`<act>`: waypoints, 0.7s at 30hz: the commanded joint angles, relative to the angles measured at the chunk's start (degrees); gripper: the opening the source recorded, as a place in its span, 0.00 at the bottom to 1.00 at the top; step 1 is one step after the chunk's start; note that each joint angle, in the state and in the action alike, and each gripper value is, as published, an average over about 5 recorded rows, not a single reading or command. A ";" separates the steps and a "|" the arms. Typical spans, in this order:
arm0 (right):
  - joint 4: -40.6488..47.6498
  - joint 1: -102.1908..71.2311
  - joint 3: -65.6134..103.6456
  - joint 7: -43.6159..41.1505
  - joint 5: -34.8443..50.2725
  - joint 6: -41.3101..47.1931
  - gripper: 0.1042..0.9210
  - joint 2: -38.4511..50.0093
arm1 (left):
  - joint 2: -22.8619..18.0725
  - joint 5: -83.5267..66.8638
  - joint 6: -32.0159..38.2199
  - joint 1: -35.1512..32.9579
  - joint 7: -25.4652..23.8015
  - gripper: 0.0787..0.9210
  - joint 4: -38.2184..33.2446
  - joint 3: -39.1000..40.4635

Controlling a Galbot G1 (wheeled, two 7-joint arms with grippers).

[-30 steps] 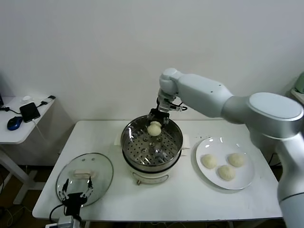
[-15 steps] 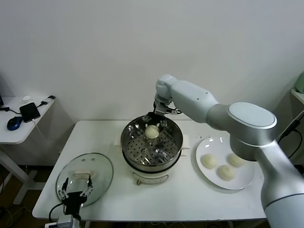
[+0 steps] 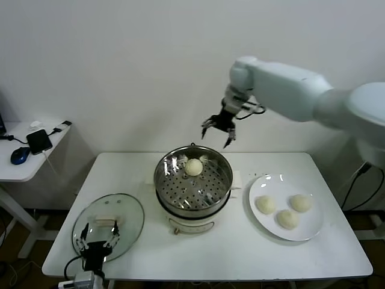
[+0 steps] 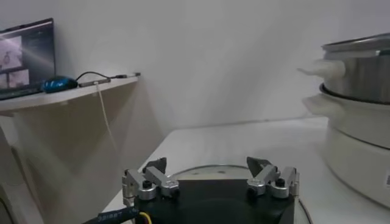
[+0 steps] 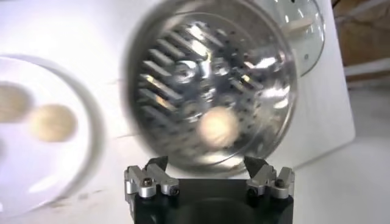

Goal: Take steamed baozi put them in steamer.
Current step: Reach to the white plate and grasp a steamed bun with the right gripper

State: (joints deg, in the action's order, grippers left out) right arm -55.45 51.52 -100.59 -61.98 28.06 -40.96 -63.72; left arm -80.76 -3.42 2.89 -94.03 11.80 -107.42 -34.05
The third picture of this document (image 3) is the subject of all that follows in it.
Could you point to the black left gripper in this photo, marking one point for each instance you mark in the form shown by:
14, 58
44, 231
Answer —
96, 256

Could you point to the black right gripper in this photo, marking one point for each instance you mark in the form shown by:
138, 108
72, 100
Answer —
224, 120

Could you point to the white steamed baozi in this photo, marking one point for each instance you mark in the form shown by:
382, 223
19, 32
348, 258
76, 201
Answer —
265, 204
300, 202
287, 219
193, 167

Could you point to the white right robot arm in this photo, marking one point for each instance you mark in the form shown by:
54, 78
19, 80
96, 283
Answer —
285, 87

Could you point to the perforated steel steamer basket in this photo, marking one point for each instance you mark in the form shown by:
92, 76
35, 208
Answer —
210, 180

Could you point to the cream electric cooking pot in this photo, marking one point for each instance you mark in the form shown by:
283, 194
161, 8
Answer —
192, 224

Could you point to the white side table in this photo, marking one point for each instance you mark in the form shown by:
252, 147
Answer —
18, 171

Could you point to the black smartphone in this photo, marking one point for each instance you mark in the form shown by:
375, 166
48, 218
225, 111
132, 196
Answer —
39, 142

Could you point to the blue computer mouse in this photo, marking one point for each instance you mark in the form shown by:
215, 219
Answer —
19, 156

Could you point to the round white plate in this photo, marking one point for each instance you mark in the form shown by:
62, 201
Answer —
300, 225

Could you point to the small white earbud case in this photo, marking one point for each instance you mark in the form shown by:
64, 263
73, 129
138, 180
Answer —
34, 125

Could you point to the dark laptop screen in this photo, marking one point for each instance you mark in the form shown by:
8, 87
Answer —
2, 120

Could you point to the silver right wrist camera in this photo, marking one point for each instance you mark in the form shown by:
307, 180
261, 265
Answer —
237, 99

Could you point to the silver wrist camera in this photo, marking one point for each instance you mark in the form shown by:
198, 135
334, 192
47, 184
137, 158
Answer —
237, 99
85, 278

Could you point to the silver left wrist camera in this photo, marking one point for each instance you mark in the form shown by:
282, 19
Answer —
85, 278

